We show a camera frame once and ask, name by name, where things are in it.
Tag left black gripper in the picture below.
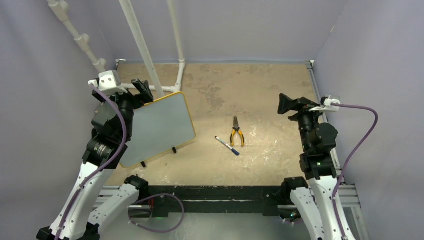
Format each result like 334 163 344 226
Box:
94 78 153 139

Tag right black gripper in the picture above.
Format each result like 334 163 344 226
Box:
278 93 327 151

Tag yellow framed whiteboard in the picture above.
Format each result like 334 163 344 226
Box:
120 91 196 168

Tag blue whiteboard marker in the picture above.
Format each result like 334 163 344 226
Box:
214 136 240 156

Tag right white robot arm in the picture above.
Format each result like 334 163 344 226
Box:
277 93 355 240

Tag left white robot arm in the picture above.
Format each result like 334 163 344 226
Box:
36 78 154 240

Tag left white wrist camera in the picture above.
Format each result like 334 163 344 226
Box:
88 70 128 97

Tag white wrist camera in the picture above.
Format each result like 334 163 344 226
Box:
308 95 341 113
88 70 128 97

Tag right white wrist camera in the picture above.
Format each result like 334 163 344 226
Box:
308 95 341 113

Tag yellow handled pliers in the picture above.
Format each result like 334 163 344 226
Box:
230 115 245 147

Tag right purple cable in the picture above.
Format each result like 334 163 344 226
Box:
331 103 379 240

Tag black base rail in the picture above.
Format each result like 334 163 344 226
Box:
148 185 292 218

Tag aluminium frame rail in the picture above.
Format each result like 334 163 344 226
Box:
304 60 370 240

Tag white pvc pipe frame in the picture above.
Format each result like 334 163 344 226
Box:
47 0 186 98

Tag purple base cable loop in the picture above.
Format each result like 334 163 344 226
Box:
127 193 185 234

